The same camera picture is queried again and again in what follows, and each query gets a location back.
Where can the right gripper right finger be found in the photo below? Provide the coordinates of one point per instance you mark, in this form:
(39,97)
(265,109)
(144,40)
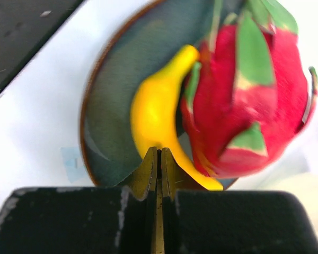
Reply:
(196,220)

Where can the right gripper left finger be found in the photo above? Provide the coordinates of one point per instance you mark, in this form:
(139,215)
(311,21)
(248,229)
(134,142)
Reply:
(83,219)

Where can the yellow fake banana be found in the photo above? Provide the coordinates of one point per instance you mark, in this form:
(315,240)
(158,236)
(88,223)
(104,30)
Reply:
(153,111)

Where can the red fake dragon fruit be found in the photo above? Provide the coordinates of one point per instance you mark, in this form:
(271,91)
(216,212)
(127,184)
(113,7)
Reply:
(247,96)

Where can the blue ceramic plate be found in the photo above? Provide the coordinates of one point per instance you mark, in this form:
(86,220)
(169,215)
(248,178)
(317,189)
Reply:
(139,47)

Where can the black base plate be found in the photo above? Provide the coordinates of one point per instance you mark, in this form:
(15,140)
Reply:
(25,26)

